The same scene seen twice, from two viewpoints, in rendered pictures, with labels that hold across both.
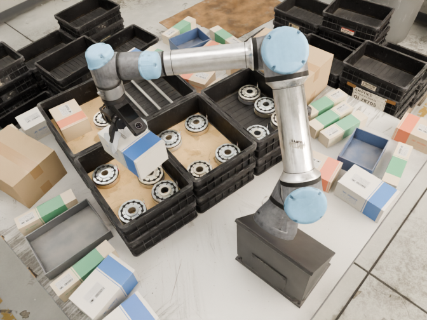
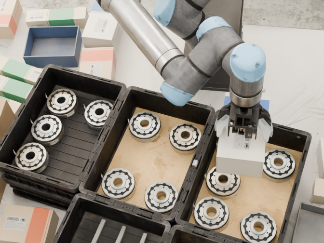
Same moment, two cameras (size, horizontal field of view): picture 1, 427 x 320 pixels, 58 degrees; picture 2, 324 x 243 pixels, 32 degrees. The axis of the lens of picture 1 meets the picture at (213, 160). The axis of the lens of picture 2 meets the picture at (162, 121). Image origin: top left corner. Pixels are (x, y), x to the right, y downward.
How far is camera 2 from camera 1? 169 cm
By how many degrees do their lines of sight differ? 60
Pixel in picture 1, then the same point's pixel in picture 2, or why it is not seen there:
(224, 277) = not seen: hidden behind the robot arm
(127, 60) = (234, 34)
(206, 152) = (151, 154)
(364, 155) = (49, 49)
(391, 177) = (77, 13)
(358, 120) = (8, 60)
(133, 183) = (243, 197)
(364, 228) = not seen: hidden behind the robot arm
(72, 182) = not seen: outside the picture
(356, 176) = (97, 29)
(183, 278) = (285, 118)
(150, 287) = (314, 138)
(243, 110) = (60, 155)
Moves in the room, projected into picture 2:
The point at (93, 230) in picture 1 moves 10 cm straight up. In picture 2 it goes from (310, 233) to (314, 220)
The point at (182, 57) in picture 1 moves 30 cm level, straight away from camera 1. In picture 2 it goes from (167, 38) to (65, 110)
